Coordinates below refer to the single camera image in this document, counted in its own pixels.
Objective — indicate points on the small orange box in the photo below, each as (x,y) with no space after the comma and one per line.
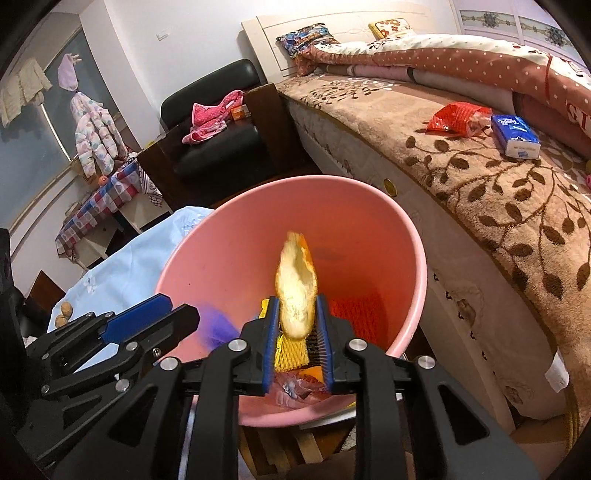
(240,112)

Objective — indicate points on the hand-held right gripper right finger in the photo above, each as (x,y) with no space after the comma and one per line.
(323,341)

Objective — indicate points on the blue floral tablecloth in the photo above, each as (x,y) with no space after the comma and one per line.
(129,267)

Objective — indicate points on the white wardrobe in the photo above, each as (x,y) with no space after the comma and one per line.
(508,18)

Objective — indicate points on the white bed headboard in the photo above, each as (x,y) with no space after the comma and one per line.
(268,50)

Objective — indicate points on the white table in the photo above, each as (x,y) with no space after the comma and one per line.
(138,217)

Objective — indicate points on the pastel puffy jacket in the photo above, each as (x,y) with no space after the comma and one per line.
(97,134)

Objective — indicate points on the black foam net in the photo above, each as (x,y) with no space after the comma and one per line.
(313,350)

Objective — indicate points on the pink garment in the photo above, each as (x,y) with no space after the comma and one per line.
(207,115)

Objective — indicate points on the pink hat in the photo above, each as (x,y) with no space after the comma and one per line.
(67,74)

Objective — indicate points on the red snack packet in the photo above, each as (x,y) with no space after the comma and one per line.
(452,117)

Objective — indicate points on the yellow foam net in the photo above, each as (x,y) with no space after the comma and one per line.
(291,355)

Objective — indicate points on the bed with floral quilt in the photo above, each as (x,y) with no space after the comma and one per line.
(485,194)

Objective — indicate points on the citrus peel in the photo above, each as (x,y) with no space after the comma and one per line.
(295,286)

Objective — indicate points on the quilted mattress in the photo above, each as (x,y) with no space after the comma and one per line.
(332,138)

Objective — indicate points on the pink wrapper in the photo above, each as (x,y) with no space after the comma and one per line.
(286,387)

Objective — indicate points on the yellow floral pillow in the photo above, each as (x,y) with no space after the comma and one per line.
(392,27)

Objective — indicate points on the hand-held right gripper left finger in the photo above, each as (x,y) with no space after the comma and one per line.
(272,341)

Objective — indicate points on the wooden stool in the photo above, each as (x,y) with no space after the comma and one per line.
(272,447)

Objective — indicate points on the colourful printed pillow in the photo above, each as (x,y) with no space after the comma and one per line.
(304,39)

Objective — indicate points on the beige hanging garment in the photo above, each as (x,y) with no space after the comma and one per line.
(23,87)

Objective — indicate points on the plaid covered small table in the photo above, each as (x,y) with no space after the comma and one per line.
(101,198)

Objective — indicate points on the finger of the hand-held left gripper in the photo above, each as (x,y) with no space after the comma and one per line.
(175,323)
(134,318)

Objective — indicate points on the blue tissue pack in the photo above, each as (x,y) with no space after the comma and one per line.
(512,134)

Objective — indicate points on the orange white plastic bag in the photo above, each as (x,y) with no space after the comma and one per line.
(311,373)

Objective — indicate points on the red foam net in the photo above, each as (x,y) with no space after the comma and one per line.
(360,318)

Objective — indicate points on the pink plastic bucket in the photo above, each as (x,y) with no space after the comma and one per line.
(351,221)

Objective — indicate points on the large dark window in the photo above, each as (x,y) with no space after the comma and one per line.
(27,152)

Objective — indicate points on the polka dot quilt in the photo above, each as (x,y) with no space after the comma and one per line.
(438,60)

